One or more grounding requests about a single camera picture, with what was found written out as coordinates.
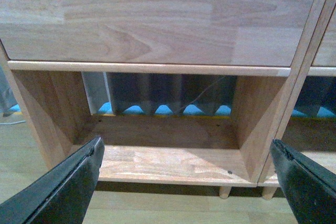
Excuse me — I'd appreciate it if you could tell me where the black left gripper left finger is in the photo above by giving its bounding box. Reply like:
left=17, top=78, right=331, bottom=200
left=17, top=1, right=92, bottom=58
left=1, top=136, right=104, bottom=223

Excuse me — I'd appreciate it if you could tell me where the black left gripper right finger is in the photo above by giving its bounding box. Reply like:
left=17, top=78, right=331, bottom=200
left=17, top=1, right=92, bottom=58
left=270, top=139, right=335, bottom=223

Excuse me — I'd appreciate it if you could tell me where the right wooden shelf cabinet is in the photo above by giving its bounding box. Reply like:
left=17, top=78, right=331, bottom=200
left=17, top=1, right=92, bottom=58
left=246, top=0, right=335, bottom=200

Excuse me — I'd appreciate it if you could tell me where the wooden shelf cabinet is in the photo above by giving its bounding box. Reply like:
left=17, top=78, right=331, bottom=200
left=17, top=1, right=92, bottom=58
left=246, top=0, right=335, bottom=200
left=0, top=0, right=332, bottom=200

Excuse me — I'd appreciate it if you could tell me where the left wooden shelf cabinet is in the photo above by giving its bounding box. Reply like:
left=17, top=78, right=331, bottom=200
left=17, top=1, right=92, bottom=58
left=0, top=0, right=332, bottom=200

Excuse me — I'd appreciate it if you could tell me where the grey pleated curtain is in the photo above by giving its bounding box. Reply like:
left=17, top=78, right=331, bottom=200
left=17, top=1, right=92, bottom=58
left=82, top=72, right=237, bottom=116

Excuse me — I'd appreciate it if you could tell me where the upper left wooden drawer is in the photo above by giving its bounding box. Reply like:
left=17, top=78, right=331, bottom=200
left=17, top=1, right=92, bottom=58
left=1, top=0, right=313, bottom=67

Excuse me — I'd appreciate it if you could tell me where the thin grey cable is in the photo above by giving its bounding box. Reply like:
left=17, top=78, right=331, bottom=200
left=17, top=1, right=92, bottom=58
left=175, top=74, right=226, bottom=116

